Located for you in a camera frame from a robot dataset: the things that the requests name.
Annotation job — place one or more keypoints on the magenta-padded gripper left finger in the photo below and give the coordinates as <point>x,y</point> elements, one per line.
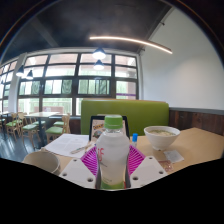
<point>78,173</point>

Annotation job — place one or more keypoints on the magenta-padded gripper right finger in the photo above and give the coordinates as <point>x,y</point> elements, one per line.
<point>148,171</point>

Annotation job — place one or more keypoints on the clear bottle with green cap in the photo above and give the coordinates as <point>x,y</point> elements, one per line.
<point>112,153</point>

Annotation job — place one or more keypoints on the small printed packet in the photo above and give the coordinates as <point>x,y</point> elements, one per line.
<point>166,165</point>

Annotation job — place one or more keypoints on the pen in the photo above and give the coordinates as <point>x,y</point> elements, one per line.
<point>81,147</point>

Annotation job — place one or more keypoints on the white paper napkin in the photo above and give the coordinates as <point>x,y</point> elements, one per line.
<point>173,156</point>

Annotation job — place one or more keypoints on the white printed paper sheets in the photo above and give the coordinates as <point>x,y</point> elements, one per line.
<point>63,143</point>

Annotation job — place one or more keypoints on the white ceramic bowl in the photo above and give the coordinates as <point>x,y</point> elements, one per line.
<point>161,138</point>

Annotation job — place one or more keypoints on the small blue-capped tube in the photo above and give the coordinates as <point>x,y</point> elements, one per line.
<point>134,138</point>

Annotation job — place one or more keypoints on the paper cup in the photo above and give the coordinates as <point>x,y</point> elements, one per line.
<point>41,161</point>

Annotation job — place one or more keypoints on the laptop with stickers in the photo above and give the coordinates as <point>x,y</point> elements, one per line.
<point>96,128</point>

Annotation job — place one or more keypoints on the green upholstered bench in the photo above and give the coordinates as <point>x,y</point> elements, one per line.
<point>146,113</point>

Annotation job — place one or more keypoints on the group of green-seated wooden chairs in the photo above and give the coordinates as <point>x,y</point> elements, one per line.
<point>30,126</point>

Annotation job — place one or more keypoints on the wooden dining table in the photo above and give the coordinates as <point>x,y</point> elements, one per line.
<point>41,114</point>

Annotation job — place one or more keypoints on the large dark-framed window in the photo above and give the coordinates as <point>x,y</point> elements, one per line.
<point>63,71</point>

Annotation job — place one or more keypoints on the group of pendant lamps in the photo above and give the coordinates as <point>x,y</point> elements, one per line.
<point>99,55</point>

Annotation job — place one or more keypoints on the long linear ceiling light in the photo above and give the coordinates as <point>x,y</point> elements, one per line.
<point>133,40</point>

